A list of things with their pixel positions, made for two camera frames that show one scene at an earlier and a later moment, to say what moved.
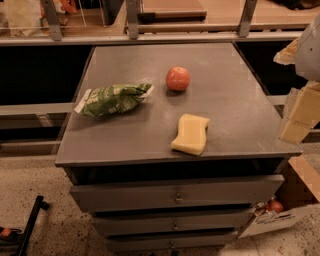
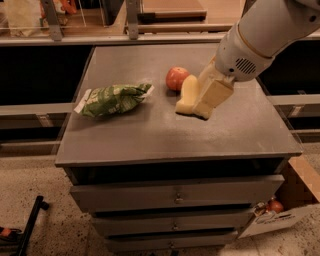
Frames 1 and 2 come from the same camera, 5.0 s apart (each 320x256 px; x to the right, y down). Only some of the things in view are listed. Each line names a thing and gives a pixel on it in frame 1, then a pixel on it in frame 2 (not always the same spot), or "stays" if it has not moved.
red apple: [178, 78] stays
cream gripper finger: [288, 55] -> [208, 75]
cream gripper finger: [305, 113] -> [215, 95]
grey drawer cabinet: [144, 195] stays
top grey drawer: [176, 193] stays
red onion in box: [274, 205] stays
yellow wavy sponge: [192, 134] -> [190, 93]
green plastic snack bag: [113, 99] stays
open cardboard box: [299, 190] stays
